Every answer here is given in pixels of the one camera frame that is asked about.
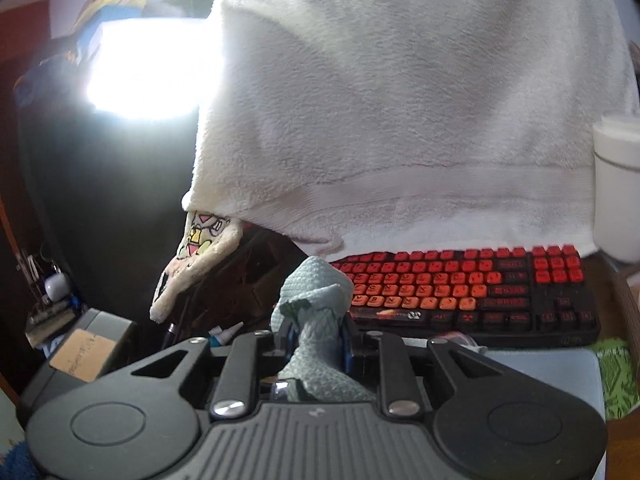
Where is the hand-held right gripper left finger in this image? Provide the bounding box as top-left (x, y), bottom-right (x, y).
top-left (131, 325), bottom-right (295, 420)

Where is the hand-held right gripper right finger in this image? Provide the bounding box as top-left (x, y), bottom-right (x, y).
top-left (342, 317), bottom-right (506, 418)

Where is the green cleaning cloth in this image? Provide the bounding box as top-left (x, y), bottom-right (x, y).
top-left (270, 256), bottom-right (376, 403)

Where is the stack of books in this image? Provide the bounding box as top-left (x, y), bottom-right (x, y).
top-left (25, 300), bottom-right (83, 346)

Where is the blue and white glue tube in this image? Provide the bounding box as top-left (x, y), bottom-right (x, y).
top-left (207, 321), bottom-right (246, 348)

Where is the dark brown box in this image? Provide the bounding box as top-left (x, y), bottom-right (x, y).
top-left (220, 225), bottom-right (311, 331)

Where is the black keyboard with red keys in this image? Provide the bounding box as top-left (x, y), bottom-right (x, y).
top-left (327, 244), bottom-right (602, 350)

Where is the blue fuzzy clothing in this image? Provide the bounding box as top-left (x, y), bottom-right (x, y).
top-left (0, 437), bottom-right (43, 480)

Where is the cartoon printed plush cloth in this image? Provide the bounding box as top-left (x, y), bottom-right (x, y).
top-left (150, 210), bottom-right (246, 322)

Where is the printed mouse pad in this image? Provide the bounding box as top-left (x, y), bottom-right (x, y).
top-left (480, 347), bottom-right (606, 421)

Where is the white towel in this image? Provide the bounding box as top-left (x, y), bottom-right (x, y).
top-left (181, 0), bottom-right (631, 261)

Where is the green packet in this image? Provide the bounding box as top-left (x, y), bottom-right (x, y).
top-left (597, 338), bottom-right (636, 420)

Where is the white humidifier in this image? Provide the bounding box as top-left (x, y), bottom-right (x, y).
top-left (592, 112), bottom-right (640, 263)

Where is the stack of boxes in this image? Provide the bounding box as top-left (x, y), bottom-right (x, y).
top-left (65, 0), bottom-right (151, 61)

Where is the black cable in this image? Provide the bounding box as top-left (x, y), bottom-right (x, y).
top-left (162, 280), bottom-right (201, 348)

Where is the wooden photo frame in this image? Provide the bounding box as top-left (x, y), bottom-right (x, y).
top-left (607, 255), bottom-right (640, 346)

